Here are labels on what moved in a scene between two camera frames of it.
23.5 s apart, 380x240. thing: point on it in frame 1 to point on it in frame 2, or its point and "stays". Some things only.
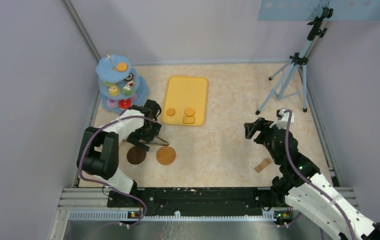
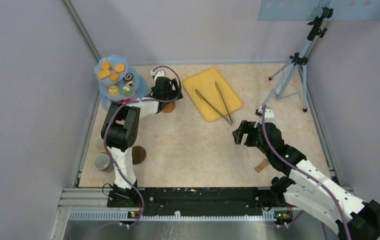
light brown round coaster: (166, 155) to (169, 107)
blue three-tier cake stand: (120, 86) stays
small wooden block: (265, 163) stays
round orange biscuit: (189, 111) to (105, 65)
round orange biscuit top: (122, 67) stays
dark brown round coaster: (136, 155) stays
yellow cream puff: (114, 90) stays
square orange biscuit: (189, 120) to (106, 71)
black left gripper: (134, 137) to (175, 94)
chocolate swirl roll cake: (129, 77) stays
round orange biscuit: (171, 112) to (114, 76)
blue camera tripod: (295, 80) stays
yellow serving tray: (185, 101) to (204, 81)
